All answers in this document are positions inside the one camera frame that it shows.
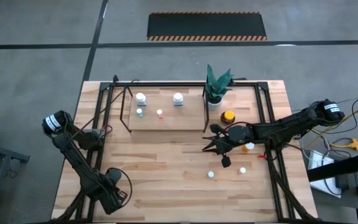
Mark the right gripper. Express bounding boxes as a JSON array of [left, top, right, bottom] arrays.
[[201, 124, 254, 169]]

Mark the amber fish oil bottle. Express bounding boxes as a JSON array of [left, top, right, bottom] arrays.
[[220, 110, 236, 126]]

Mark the white melatonin supplement bottle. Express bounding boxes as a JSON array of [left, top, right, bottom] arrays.
[[135, 92, 147, 107], [172, 92, 185, 108]]

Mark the white plant pot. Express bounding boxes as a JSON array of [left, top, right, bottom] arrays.
[[206, 95, 224, 111]]

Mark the black metal tray rack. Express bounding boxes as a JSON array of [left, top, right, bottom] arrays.
[[119, 81, 211, 134]]

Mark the green snake plant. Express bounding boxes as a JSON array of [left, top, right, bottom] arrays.
[[204, 63, 234, 100]]

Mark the white paper sheet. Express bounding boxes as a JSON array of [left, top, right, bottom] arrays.
[[308, 149, 343, 198]]

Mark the black yellow-striped floor mat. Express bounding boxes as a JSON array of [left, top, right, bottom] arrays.
[[147, 11, 268, 42]]

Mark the black side table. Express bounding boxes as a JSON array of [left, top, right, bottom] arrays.
[[306, 151, 358, 224]]

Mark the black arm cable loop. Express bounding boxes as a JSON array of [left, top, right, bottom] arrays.
[[106, 167, 134, 208]]

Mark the black metal rig frame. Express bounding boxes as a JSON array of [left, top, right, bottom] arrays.
[[54, 75, 319, 223]]

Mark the black hanging cable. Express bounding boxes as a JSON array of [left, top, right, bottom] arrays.
[[103, 79, 140, 112]]

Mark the yellow power splitter cord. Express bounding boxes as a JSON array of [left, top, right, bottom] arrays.
[[329, 138, 358, 152]]

